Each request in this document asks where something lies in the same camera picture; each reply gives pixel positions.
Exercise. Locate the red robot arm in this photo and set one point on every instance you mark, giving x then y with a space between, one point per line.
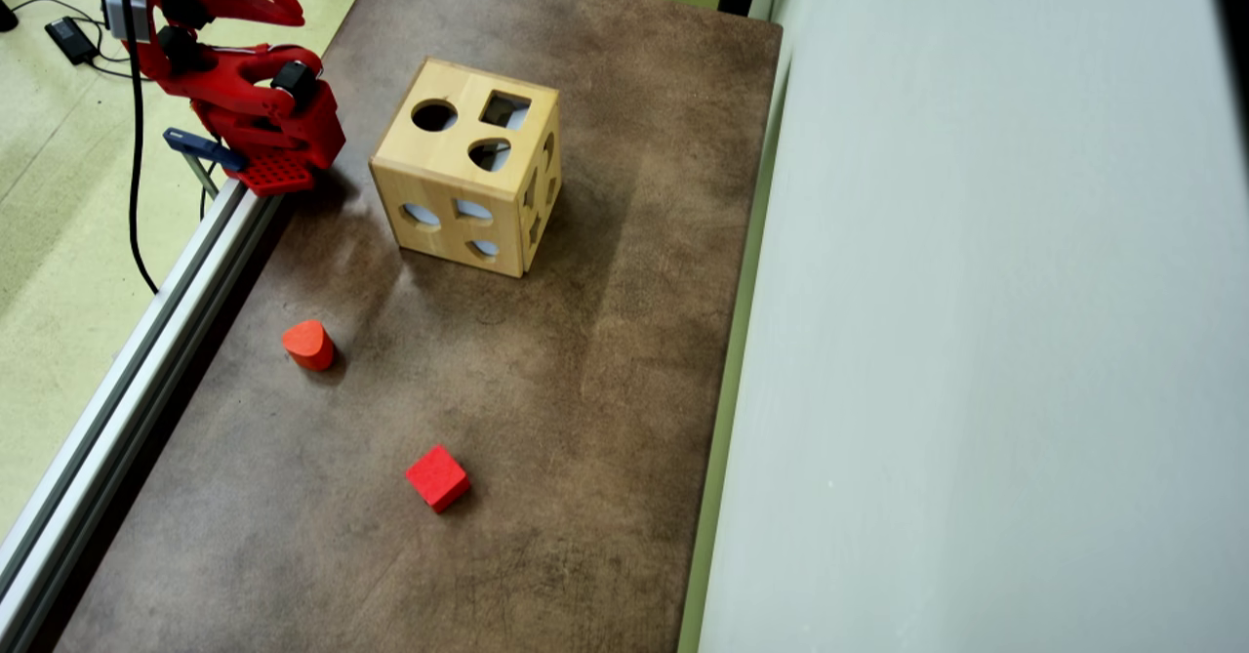
293 136

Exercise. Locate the wooden shape sorter box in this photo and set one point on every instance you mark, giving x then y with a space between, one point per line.
459 175

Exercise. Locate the blue table clamp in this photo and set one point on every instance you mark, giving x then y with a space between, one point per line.
205 148

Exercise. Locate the black power adapter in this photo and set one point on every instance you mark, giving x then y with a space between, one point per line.
71 40

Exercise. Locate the black object on floor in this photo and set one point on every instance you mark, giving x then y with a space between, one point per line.
6 15

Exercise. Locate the red teardrop wooden block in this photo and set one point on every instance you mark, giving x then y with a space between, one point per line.
308 345

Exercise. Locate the red wooden cube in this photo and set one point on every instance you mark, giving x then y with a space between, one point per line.
437 478

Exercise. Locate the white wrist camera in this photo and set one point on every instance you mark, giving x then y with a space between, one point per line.
125 1

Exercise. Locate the aluminium profile rail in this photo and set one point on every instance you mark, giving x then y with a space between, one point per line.
127 389

